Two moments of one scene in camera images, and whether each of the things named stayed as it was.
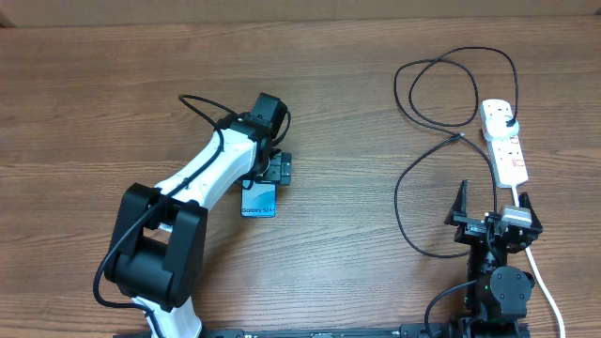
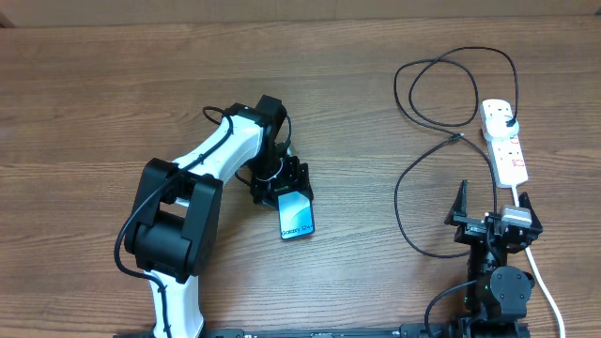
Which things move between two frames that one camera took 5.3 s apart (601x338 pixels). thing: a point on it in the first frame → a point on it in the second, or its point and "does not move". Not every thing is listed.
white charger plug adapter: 496,127 does not move
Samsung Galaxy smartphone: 258,198 → 296,214
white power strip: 505,152 does not move
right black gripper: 468,227 does not move
